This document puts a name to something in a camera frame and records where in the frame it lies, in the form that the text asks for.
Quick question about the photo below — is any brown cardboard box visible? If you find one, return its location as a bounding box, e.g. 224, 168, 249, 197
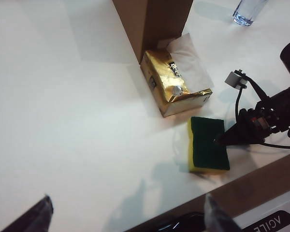
111, 0, 194, 65

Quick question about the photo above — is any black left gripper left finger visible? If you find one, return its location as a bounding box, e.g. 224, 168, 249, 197
0, 193, 55, 232

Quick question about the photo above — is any gold foil tissue pack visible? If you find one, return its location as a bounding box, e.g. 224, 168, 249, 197
140, 49, 214, 119

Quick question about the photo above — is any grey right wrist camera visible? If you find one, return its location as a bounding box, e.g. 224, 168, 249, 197
224, 69, 248, 90

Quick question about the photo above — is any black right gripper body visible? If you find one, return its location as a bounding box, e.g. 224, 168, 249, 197
249, 103, 281, 140

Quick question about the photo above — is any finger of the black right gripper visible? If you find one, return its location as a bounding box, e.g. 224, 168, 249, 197
218, 109, 257, 142
219, 135, 267, 147

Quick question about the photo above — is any white tissue sheet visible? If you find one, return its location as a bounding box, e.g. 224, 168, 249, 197
156, 32, 215, 88

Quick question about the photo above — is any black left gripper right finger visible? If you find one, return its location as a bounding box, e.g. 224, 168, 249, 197
203, 193, 243, 232

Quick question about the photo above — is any clear plastic water bottle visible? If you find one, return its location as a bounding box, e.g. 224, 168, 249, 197
232, 0, 269, 27

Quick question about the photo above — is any yellow sponge with green scourer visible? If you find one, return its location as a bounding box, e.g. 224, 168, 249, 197
187, 116, 231, 175

